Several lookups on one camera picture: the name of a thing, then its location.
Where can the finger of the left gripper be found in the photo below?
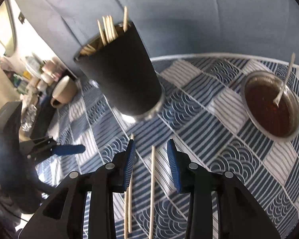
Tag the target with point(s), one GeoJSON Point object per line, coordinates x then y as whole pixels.
{"type": "Point", "coordinates": [67, 149]}

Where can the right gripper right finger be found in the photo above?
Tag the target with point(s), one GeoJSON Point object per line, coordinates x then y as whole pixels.
{"type": "Point", "coordinates": [239, 213]}

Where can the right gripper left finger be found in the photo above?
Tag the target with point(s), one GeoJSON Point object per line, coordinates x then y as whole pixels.
{"type": "Point", "coordinates": [62, 214]}

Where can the lone wooden chopstick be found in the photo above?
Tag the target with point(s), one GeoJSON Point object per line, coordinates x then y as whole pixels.
{"type": "Point", "coordinates": [87, 50]}

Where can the crumpled foil wrapper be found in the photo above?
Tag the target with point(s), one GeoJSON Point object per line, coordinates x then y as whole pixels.
{"type": "Point", "coordinates": [28, 118]}

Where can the black side shelf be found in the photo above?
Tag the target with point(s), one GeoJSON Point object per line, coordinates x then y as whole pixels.
{"type": "Point", "coordinates": [43, 119]}

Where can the beige ceramic mug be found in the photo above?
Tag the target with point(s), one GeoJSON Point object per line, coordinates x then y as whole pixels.
{"type": "Point", "coordinates": [64, 92]}

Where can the pink glass jar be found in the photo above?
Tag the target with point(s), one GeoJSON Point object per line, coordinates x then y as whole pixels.
{"type": "Point", "coordinates": [54, 69]}

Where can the metal bowl with sauce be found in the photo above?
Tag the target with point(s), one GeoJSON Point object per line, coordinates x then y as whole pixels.
{"type": "Point", "coordinates": [278, 122]}

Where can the blue patterned tablecloth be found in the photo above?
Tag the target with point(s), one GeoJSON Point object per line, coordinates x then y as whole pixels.
{"type": "Point", "coordinates": [205, 117]}

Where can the black cylindrical utensil holder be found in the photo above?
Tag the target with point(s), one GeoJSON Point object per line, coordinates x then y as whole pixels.
{"type": "Point", "coordinates": [124, 73]}

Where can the metal spoon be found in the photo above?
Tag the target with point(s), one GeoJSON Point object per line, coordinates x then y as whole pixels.
{"type": "Point", "coordinates": [277, 99]}

